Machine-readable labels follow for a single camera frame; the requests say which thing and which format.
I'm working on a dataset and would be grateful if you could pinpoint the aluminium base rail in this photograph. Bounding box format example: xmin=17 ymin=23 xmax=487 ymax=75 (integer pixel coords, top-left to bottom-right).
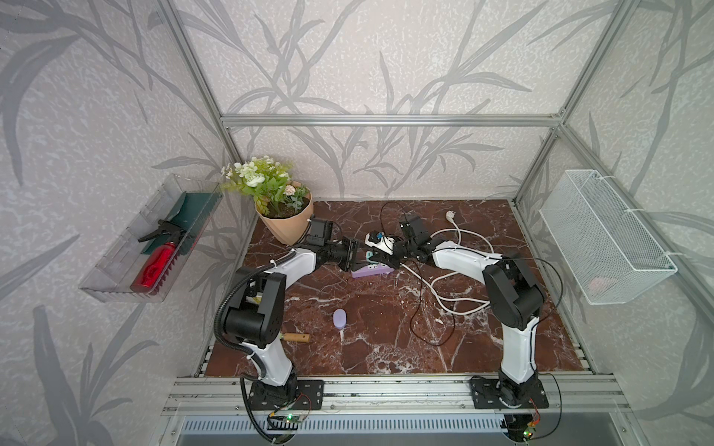
xmin=161 ymin=373 xmax=631 ymax=416

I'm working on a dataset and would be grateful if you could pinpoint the white power strip cord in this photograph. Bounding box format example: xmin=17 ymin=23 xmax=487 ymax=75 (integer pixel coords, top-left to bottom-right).
xmin=401 ymin=210 xmax=506 ymax=318

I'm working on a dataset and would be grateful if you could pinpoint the clear plastic wall bin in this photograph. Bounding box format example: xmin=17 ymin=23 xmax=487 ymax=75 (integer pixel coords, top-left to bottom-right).
xmin=79 ymin=174 xmax=223 ymax=303

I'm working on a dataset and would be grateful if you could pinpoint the artificial white flower plant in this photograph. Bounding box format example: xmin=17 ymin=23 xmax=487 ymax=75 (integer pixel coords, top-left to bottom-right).
xmin=221 ymin=155 xmax=310 ymax=219

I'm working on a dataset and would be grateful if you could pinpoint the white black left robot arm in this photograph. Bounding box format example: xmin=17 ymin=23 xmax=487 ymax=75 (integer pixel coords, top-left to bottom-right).
xmin=213 ymin=238 xmax=360 ymax=388

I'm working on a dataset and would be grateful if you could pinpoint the red spray bottle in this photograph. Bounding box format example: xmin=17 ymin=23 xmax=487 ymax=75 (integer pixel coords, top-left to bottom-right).
xmin=134 ymin=242 xmax=177 ymax=293

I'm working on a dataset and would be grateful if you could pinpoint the black usb charging cable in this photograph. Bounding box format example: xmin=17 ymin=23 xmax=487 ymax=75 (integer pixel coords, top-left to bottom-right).
xmin=378 ymin=200 xmax=457 ymax=348

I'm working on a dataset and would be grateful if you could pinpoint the white wire mesh basket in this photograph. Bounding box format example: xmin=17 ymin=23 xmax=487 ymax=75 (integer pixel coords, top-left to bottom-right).
xmin=540 ymin=169 xmax=678 ymax=306

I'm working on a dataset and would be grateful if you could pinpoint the green garden fork wooden handle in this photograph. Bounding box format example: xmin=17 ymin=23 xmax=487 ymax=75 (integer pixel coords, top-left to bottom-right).
xmin=281 ymin=333 xmax=311 ymax=343

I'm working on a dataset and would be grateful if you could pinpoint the purple power strip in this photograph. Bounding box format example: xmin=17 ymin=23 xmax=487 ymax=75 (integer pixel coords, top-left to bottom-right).
xmin=351 ymin=263 xmax=393 ymax=279

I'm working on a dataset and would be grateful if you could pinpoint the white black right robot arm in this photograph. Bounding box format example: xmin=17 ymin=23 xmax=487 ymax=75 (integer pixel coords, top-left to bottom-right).
xmin=366 ymin=232 xmax=547 ymax=409

